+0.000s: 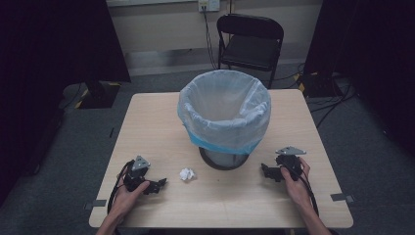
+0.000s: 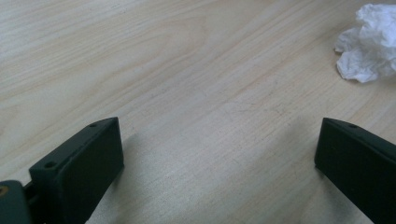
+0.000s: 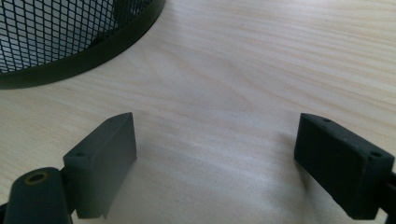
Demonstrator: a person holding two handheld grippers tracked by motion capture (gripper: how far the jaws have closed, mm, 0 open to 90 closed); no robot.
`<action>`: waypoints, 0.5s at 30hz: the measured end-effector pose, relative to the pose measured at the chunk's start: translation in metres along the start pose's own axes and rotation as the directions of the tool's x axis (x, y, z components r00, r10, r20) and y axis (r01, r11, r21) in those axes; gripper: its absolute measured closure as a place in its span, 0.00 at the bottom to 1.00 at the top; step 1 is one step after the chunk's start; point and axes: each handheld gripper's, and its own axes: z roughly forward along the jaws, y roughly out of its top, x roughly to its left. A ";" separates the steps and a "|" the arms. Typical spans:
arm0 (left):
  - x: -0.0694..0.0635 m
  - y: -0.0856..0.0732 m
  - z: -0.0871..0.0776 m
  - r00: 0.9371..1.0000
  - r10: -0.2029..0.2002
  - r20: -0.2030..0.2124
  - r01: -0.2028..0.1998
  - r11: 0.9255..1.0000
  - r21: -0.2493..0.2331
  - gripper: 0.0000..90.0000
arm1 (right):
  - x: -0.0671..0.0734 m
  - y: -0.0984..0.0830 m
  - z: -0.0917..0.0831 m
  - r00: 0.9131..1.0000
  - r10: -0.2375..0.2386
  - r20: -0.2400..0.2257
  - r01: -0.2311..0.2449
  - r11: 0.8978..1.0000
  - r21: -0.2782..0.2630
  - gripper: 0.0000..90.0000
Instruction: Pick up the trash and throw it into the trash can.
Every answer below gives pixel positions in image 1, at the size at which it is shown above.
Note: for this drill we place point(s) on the black mesh trash can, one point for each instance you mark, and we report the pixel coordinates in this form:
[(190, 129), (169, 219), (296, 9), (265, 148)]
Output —
[(223, 160)]

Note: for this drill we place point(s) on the black stand base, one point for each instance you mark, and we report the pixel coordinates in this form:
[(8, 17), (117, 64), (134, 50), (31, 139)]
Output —
[(99, 95)]

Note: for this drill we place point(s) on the grey tape strip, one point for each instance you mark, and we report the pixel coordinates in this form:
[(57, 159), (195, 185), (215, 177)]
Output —
[(95, 204), (342, 197)]

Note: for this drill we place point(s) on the black box on floor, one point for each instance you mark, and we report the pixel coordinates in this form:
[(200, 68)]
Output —
[(321, 85)]

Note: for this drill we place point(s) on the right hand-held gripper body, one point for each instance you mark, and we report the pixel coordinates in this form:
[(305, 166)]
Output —
[(289, 163)]

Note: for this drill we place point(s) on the white wall socket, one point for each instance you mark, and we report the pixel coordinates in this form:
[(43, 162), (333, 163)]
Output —
[(208, 4)]

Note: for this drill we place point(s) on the translucent white blue trash bag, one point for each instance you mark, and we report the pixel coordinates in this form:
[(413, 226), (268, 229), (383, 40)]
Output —
[(225, 111)]

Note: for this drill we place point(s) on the dark curtain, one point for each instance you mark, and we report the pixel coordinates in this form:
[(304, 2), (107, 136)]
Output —
[(375, 58), (49, 65)]

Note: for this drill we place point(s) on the person's left hand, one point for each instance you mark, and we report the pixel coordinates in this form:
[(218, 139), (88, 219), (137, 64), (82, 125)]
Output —
[(125, 200)]

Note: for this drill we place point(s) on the white paper ball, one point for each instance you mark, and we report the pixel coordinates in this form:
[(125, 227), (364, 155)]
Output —
[(187, 174)]

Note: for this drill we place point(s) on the person's right hand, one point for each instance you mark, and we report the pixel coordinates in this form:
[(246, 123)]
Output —
[(295, 189)]

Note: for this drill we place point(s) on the black folding chair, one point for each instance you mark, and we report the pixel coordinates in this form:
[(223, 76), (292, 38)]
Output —
[(251, 49)]

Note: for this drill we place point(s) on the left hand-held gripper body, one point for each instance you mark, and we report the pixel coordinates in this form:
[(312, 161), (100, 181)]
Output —
[(136, 178)]

